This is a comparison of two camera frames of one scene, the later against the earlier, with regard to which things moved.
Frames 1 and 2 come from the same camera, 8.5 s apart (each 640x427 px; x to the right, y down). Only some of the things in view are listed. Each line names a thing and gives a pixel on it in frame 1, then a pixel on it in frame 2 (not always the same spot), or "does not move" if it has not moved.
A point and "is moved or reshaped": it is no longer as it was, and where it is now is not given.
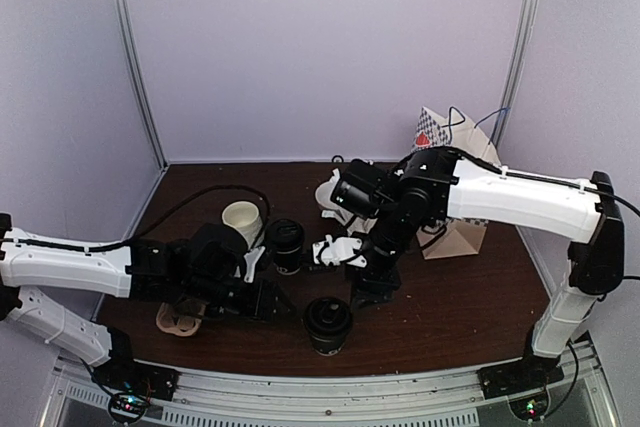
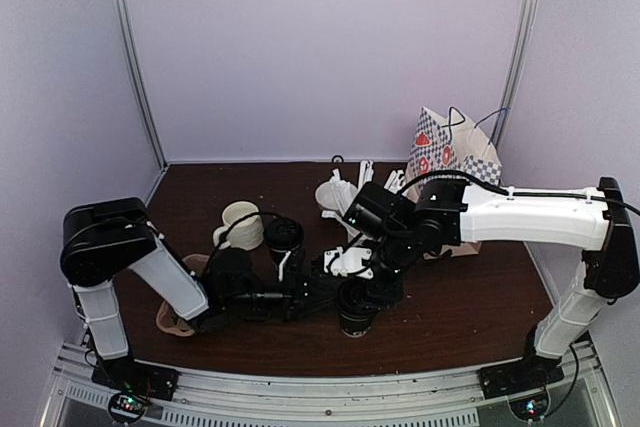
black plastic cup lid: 327,316 is moved or reshaped
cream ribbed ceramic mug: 244,217 does not move
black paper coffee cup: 328,321 → 356,329
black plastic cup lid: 283,236 does not move
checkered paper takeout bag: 442,237 does not move
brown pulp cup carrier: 182,319 does not move
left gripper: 262,304 → 296,297
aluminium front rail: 412,395 does not move
